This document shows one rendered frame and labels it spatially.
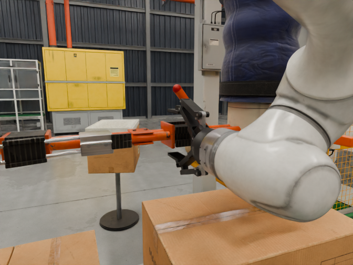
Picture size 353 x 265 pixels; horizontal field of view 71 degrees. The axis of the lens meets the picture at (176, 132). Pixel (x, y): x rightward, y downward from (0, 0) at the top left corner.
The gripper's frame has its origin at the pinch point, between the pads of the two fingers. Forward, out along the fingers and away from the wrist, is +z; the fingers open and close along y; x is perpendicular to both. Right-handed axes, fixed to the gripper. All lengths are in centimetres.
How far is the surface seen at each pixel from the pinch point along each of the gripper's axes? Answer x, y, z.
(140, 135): -10.1, -0.7, -2.8
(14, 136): -35.1, -2.3, -3.0
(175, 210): 5.4, 28.6, 12.2
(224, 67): 16.0, -17.3, 1.9
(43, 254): -42, 69, 68
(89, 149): -21.7, 1.4, -3.2
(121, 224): 14, 120, 169
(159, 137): -5.4, 0.1, -3.2
